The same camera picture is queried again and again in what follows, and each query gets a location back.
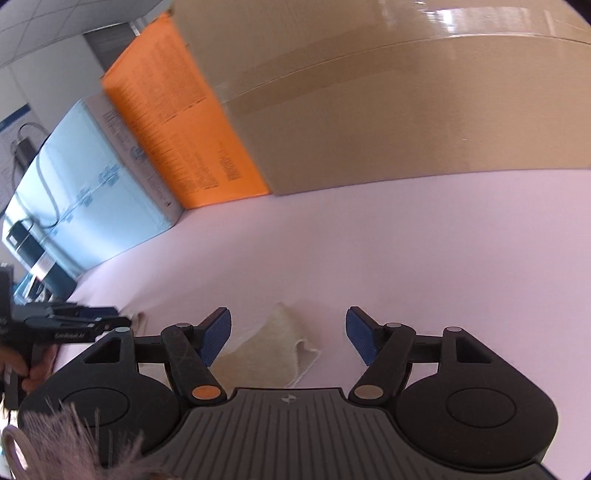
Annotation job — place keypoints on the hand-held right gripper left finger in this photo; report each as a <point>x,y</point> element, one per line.
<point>216,337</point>

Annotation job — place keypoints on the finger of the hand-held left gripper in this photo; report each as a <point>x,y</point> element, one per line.
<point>87,313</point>
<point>113,324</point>

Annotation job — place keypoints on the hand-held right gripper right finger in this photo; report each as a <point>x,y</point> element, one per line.
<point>362,334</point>

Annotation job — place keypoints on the beige knit garment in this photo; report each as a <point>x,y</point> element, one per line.
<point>277,341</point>

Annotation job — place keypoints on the person's left hand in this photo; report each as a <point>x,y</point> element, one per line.
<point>40,369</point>

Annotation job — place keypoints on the black cylinder bottle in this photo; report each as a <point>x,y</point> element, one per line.
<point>32,254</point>

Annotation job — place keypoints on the grey fuzzy sleeve cuff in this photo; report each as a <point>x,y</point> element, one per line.
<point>69,443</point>

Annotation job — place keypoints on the light blue box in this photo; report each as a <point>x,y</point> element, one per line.
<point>92,194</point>

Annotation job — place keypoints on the black power adapter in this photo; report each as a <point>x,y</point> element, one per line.
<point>24,147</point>

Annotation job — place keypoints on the orange printed box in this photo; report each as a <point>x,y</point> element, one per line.
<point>180,124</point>

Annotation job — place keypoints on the brown cardboard box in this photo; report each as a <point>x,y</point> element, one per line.
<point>392,106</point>

